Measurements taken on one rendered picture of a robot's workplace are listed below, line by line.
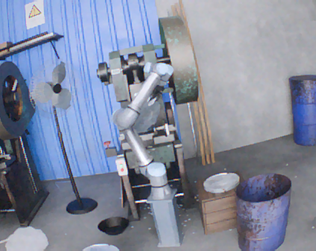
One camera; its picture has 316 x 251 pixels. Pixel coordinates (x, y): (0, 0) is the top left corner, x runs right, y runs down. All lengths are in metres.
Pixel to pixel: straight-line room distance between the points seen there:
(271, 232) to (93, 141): 2.83
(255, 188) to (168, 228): 0.70
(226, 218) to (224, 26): 2.58
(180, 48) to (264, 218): 1.42
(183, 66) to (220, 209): 1.12
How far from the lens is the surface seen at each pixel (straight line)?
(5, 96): 3.13
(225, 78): 4.11
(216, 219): 2.40
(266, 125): 4.40
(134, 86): 2.75
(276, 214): 1.96
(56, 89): 2.93
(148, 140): 2.73
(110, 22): 3.96
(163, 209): 2.22
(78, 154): 4.23
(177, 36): 2.47
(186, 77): 2.46
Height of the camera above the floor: 1.41
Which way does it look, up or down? 13 degrees down
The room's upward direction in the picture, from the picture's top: 11 degrees counter-clockwise
